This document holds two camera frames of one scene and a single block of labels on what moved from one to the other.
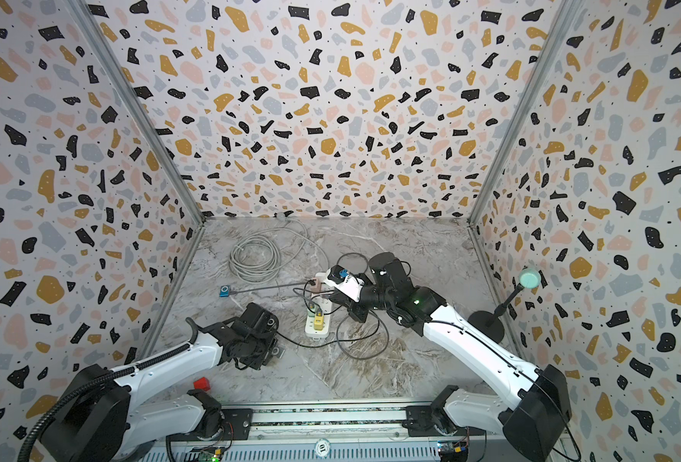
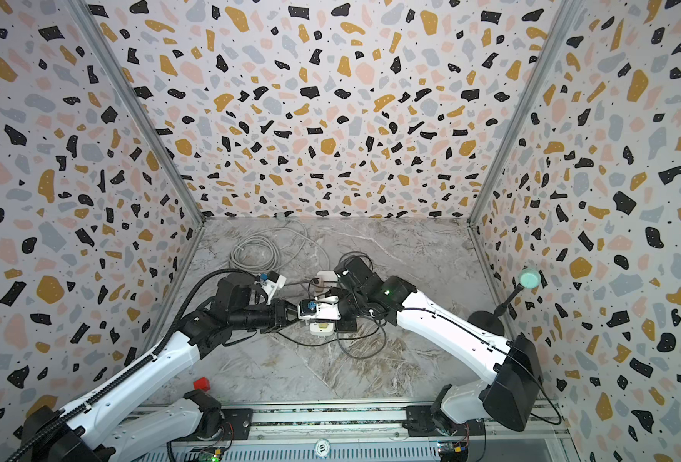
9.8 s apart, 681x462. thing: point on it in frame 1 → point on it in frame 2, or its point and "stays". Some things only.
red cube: x=202 y=384 stays
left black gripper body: x=262 y=353 → x=275 y=320
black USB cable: x=320 y=345 stays
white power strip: x=317 y=324 stays
